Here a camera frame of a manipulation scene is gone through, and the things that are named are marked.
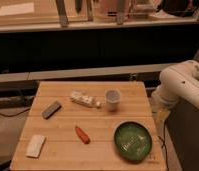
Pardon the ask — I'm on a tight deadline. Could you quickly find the white ceramic cup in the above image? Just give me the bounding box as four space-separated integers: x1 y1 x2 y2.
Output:
105 89 121 112

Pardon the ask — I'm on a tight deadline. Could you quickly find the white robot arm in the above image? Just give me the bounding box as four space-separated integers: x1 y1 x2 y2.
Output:
152 60 199 110

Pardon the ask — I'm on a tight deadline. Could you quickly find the white plastic bottle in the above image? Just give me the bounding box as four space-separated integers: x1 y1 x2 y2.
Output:
70 91 102 108

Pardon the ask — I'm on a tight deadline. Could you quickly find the wooden table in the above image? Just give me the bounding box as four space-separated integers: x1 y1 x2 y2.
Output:
10 81 166 171

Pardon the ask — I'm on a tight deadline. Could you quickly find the orange carrot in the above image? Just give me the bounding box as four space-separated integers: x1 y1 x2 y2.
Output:
75 126 90 144

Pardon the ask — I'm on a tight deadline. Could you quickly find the grey rectangular block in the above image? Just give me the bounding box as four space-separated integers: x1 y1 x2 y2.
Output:
42 101 62 119

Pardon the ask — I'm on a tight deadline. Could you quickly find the green round bowl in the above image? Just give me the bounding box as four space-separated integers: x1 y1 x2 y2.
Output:
114 121 152 162

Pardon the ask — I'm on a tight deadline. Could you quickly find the white sponge block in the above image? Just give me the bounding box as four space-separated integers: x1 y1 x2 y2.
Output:
26 135 46 158

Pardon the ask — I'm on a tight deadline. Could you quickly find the black cable on floor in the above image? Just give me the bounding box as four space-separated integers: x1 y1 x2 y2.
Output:
0 107 31 118

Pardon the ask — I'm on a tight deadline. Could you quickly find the black cable right side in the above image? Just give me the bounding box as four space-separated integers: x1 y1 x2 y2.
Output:
157 120 171 171

